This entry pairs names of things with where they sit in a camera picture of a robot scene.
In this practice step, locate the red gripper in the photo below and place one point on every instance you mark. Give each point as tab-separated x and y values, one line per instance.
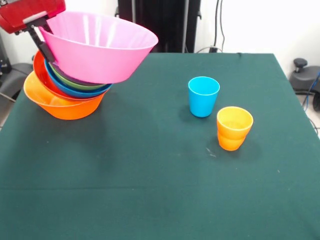
25	11

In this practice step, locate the red bowl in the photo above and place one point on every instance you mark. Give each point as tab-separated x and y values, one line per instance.
40	72

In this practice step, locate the green bowl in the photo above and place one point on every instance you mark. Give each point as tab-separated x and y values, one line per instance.
75	86

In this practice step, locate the pink bowl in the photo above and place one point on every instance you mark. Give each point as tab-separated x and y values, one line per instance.
100	62

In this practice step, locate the purple bowl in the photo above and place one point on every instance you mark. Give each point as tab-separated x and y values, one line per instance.
85	83

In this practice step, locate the large blue bowl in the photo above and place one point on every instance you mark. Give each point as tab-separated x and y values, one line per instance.
75	94

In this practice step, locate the blue cup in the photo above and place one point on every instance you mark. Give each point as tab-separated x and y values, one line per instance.
203	100

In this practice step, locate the black office chair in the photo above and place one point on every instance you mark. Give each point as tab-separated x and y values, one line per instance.
12	77

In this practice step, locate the orange bowl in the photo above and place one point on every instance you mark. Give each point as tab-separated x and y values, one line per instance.
70	111

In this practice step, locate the dark green table cloth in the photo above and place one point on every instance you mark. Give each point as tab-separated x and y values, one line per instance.
150	175

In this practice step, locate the orange cup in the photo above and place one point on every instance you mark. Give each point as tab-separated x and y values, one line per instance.
233	122
231	145

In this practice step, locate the black chair base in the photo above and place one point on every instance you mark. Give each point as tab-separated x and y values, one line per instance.
303	77

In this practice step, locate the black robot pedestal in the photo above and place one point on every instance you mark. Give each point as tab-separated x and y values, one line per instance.
172	25

